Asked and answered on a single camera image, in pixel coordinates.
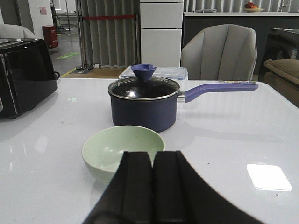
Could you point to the red fire extinguisher box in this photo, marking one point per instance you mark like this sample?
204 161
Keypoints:
50 36

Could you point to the green bowl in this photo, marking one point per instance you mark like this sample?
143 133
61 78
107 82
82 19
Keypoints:
102 152

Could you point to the clear plastic food container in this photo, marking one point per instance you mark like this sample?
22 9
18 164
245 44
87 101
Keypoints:
175 73

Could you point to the white refrigerator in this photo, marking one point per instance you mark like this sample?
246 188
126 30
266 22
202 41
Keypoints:
161 23

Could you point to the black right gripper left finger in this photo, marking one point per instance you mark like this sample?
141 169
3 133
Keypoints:
128 197

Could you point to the red barrier belt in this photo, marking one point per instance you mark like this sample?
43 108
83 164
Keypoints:
112 17

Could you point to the grey upholstered chair right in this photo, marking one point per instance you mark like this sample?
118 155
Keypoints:
222 52

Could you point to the brown sofa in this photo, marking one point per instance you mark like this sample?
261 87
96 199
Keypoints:
283 76

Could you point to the grey upholstered chair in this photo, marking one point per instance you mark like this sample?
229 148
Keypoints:
222 52
15 31

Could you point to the glass lid with blue knob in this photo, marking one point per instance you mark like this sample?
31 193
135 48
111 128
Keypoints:
144 86

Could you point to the black and chrome toaster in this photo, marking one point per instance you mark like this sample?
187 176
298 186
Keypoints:
27 76

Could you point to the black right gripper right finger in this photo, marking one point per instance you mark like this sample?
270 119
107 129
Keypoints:
181 196

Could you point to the fruit plate on counter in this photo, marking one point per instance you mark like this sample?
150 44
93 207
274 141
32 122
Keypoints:
251 7

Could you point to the dark blue saucepan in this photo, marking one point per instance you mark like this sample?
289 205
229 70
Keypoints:
159 115

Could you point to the grey upholstered chair left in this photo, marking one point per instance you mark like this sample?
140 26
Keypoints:
15 31

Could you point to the grey curtain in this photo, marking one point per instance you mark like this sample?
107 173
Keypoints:
111 43

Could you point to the metal barrier post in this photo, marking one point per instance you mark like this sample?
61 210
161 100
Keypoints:
84 63

